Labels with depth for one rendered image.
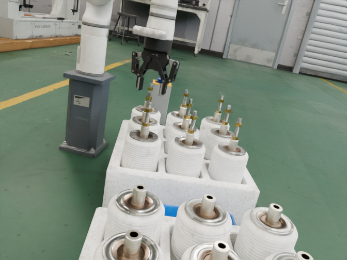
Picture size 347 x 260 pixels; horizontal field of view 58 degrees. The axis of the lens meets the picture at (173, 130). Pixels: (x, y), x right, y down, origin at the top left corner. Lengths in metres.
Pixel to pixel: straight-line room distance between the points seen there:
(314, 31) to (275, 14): 0.71
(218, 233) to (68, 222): 0.48
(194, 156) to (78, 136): 0.57
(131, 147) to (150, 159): 0.06
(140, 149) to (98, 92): 0.44
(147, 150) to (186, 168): 0.11
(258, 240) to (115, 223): 0.24
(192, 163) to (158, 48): 0.31
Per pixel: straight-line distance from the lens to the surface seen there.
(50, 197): 1.00
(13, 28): 3.39
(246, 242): 0.58
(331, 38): 6.24
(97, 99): 1.18
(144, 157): 0.79
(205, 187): 0.80
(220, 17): 6.03
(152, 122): 0.92
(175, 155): 0.80
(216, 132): 0.95
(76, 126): 1.22
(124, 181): 0.79
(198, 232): 0.53
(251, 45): 6.05
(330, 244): 1.11
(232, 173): 0.83
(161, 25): 0.84
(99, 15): 1.18
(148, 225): 0.52
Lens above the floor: 0.55
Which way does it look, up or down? 20 degrees down
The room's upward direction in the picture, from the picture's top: 11 degrees clockwise
